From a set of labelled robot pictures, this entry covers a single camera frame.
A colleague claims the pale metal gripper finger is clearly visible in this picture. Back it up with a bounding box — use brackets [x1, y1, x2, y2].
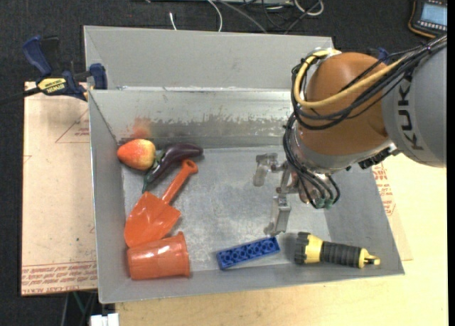
[253, 152, 285, 188]
[263, 195, 294, 237]

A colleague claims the yellow and black flashlight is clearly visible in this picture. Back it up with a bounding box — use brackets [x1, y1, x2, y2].
[293, 231, 382, 270]

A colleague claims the orange plastic cup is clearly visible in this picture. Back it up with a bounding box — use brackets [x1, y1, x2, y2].
[126, 231, 192, 281]

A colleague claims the red and yellow toy fruit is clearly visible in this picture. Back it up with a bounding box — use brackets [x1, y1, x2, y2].
[116, 138, 157, 172]

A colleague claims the blue toy building brick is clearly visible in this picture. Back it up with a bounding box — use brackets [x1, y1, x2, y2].
[215, 236, 282, 271]

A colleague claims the grey metal bin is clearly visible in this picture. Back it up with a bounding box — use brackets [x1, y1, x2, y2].
[83, 25, 405, 305]

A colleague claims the purple toy eggplant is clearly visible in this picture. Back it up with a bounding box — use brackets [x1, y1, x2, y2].
[141, 142, 205, 194]

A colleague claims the orange toy shovel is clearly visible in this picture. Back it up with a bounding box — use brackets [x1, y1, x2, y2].
[123, 159, 199, 249]

